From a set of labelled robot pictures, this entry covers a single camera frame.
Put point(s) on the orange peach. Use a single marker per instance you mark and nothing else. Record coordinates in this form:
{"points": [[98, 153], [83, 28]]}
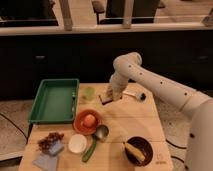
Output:
{"points": [[89, 121]]}

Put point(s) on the green plastic tray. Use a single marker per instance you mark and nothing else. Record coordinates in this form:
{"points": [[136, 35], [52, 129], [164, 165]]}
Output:
{"points": [[55, 102]]}

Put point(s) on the white round lid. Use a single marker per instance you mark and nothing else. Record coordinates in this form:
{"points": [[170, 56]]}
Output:
{"points": [[77, 143]]}

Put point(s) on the orange bowl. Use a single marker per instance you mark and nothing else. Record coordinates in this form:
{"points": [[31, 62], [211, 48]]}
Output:
{"points": [[78, 122]]}

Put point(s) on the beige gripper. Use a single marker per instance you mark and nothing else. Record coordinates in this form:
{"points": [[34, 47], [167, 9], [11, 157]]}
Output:
{"points": [[107, 96]]}

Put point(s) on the blue grey sponge block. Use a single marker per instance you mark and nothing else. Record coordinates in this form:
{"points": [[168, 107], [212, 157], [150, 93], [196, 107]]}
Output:
{"points": [[56, 148]]}

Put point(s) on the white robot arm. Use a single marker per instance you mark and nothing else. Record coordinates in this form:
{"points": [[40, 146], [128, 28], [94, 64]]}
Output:
{"points": [[195, 104]]}

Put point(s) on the translucent green plastic cup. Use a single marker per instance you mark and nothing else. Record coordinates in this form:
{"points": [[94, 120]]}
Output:
{"points": [[88, 93]]}

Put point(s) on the yellow corn cob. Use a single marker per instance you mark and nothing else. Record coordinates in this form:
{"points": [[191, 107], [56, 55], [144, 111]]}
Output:
{"points": [[134, 151]]}

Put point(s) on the grey blue cloth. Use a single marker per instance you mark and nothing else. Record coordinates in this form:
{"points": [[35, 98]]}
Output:
{"points": [[46, 162]]}

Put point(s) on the green-handled metal scoop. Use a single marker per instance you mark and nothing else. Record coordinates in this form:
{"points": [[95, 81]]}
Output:
{"points": [[101, 133]]}

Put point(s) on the dark brown bowl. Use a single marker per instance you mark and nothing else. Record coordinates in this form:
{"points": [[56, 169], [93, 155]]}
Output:
{"points": [[144, 146]]}

